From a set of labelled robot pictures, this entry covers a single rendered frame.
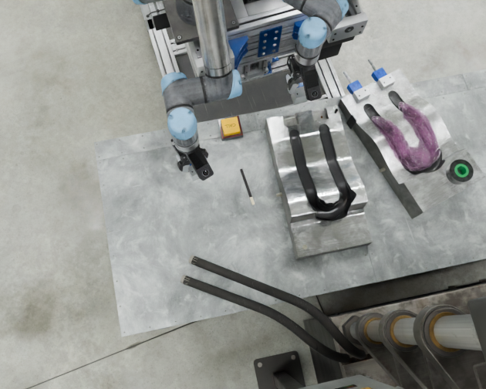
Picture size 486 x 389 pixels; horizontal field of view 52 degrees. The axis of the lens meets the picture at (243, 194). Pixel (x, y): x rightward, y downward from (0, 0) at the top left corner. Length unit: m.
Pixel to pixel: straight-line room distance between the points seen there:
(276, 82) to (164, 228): 1.15
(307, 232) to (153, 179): 0.58
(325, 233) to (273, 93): 1.07
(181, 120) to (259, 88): 1.30
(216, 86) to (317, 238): 0.64
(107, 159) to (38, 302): 1.05
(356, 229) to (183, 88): 0.76
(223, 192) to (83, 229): 1.08
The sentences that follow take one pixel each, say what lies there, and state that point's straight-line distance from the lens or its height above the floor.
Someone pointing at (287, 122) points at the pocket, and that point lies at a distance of 1.83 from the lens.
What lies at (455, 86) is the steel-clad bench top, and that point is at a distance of 2.13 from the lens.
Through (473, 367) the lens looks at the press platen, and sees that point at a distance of 1.10.
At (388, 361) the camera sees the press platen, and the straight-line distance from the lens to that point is 1.56.
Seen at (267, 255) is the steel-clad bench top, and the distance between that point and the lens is 1.76.
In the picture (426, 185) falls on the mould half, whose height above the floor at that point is 0.91.
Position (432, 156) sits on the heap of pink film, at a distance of 1.87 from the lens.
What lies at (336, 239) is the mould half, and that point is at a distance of 1.73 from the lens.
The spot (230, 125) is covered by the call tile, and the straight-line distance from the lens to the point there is 1.84.
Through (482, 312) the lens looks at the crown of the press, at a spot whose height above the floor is 1.85.
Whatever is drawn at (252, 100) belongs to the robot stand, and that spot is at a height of 0.21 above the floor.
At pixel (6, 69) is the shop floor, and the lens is 3.15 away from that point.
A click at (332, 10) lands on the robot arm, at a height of 1.28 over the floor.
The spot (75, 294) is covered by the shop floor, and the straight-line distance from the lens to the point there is 2.66.
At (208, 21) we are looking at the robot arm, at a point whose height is 1.44.
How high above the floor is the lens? 2.53
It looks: 75 degrees down
